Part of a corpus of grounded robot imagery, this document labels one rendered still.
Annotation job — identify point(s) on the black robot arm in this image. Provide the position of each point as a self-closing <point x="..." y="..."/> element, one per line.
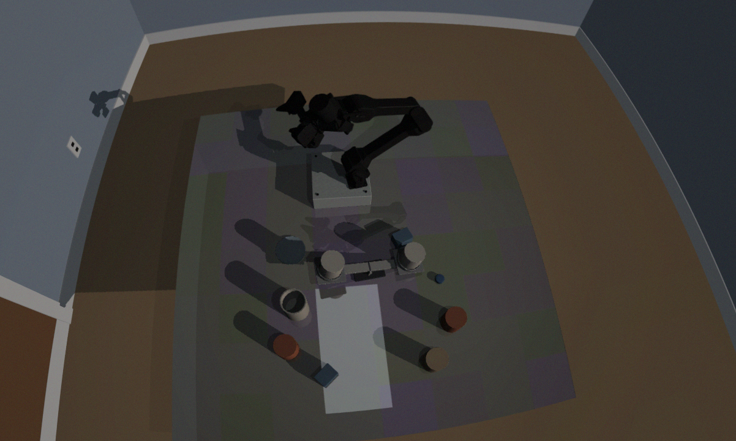
<point x="336" y="114"/>

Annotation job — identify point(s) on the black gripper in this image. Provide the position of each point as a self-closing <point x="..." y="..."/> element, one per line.
<point x="294" y="105"/>

